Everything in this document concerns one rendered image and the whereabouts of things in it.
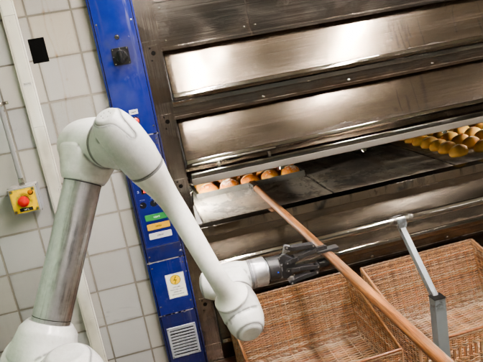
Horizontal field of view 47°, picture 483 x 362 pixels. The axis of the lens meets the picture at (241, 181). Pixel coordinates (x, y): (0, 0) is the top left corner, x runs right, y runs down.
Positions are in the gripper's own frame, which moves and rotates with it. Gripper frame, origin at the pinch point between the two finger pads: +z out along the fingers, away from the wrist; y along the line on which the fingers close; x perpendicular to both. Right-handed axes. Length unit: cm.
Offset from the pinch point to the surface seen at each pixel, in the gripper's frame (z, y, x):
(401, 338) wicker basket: 31, 51, -21
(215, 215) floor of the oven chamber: -25, 1, -69
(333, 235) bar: 9.6, 2.5, -19.5
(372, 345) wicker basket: 25, 59, -34
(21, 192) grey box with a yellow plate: -94, -30, -51
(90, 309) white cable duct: -82, 23, -56
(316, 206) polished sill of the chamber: 17, 3, -57
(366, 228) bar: 22.2, 2.5, -19.4
